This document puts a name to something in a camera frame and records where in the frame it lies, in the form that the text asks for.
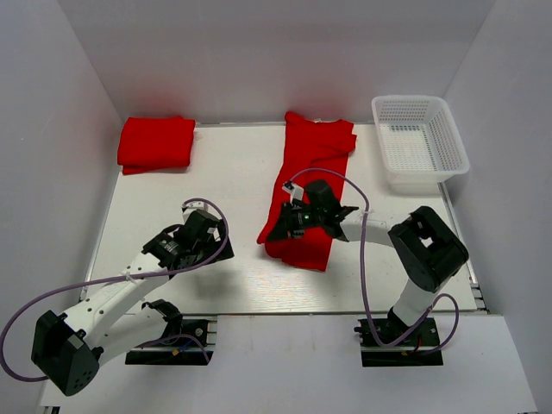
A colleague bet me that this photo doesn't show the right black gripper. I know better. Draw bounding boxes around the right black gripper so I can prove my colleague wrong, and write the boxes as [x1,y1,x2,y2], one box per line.
[267,201,325,242]

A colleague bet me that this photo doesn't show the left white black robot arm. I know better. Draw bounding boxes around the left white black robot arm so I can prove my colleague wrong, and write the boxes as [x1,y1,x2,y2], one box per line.
[31,206,234,397]

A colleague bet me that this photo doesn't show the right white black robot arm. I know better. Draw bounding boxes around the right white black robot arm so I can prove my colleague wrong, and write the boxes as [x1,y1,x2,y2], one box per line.
[266,179,469,347]

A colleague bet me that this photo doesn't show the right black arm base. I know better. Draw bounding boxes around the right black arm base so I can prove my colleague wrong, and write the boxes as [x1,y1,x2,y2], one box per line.
[354,317,443,367]

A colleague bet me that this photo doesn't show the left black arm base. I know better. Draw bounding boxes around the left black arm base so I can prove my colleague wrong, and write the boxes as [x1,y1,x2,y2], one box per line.
[124,317,217,367]

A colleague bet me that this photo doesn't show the folded red t shirt stack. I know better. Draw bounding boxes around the folded red t shirt stack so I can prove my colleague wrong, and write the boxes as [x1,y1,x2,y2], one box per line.
[117,116,196,175]

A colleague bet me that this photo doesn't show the white plastic basket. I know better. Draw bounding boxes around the white plastic basket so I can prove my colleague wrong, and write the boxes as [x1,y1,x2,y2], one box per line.
[372,95,470,185]

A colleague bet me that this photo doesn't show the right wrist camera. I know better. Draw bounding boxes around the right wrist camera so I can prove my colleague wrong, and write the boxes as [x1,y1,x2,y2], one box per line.
[282,181,304,204]

